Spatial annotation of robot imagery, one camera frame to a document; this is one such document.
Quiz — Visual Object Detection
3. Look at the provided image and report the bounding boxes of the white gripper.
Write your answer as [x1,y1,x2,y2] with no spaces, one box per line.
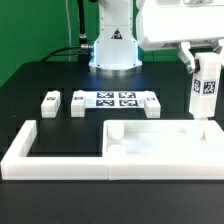
[136,0,224,74]

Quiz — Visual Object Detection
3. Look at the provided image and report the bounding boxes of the white desk top tray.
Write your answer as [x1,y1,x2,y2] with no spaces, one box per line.
[102,120,224,165]

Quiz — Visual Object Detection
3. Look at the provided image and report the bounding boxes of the fiducial marker plate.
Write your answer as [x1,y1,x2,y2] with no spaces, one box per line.
[85,91,144,109]

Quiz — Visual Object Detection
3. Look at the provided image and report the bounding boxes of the black cable with connector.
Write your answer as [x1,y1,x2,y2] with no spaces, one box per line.
[40,43,95,62]

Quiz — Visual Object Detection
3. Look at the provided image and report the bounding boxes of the black vertical cable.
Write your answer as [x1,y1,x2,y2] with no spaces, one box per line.
[77,0,88,44]

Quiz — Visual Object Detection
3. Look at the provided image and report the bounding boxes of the white U-shaped fence frame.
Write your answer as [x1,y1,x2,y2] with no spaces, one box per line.
[1,120,224,180]

